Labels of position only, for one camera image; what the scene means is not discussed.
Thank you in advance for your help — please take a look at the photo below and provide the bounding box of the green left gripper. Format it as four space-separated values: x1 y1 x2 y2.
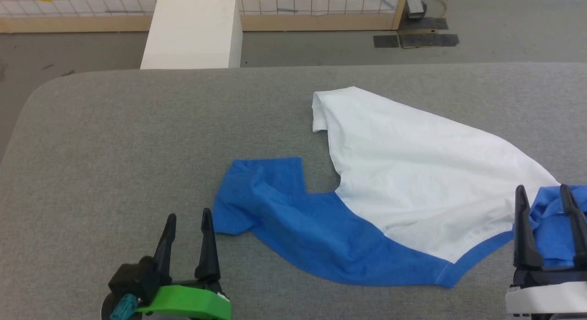
137 208 233 320

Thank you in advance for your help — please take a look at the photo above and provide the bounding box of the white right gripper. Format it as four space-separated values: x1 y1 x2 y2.
504 184 587 320

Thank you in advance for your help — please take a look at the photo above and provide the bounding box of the white and blue t-shirt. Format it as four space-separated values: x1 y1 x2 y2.
212 86 587 288

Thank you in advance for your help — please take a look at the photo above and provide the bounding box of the white box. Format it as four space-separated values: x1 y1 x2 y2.
140 0 243 70

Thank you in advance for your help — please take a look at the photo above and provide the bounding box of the lemon print partition screen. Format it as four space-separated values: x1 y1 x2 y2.
0 0 409 34

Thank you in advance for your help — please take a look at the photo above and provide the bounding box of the grey metal partition foot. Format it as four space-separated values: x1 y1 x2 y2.
406 0 427 20

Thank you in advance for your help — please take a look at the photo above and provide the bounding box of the left camera cable, teal plug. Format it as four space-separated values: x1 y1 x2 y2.
111 295 139 320

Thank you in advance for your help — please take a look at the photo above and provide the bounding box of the yellowish floor cable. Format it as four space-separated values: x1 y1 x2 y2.
426 0 448 18

